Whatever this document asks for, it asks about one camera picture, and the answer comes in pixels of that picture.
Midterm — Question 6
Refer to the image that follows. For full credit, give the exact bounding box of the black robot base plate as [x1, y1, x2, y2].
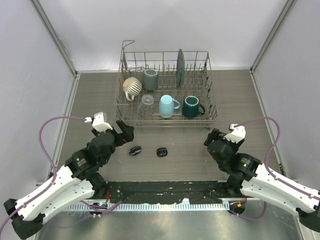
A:
[93, 180, 244, 205]

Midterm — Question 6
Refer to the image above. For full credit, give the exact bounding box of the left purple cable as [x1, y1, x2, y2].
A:
[0, 116, 126, 232]

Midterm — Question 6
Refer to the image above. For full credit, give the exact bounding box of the black earbud charging case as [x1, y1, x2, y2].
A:
[128, 145, 142, 156]

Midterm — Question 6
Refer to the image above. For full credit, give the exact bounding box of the white slotted cable duct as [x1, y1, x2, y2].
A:
[67, 201, 231, 212]

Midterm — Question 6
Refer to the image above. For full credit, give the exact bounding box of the light blue mug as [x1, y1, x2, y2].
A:
[158, 95, 181, 118]

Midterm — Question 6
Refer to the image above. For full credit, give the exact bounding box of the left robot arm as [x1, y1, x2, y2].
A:
[3, 112, 134, 240]

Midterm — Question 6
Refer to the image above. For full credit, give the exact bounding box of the dark teal plate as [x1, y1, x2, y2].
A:
[176, 49, 185, 88]

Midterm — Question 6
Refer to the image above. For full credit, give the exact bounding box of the striped beige mug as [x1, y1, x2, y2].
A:
[122, 77, 143, 102]

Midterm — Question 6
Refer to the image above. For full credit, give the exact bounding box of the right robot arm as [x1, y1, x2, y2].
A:
[204, 125, 320, 232]

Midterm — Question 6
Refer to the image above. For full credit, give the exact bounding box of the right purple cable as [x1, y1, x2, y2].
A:
[232, 116, 320, 221]

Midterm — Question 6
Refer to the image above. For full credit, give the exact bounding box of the grey wire dish rack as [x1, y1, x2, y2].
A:
[115, 40, 218, 129]

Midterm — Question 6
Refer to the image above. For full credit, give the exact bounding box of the clear drinking glass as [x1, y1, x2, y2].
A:
[138, 94, 155, 117]

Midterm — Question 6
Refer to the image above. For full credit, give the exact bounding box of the purple cable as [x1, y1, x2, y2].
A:
[0, 116, 126, 232]
[232, 116, 320, 221]

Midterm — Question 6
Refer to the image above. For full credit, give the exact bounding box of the grey ceramic cup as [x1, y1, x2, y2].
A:
[142, 69, 159, 90]

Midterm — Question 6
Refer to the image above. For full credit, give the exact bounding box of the dark green mug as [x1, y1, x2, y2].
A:
[182, 95, 206, 119]

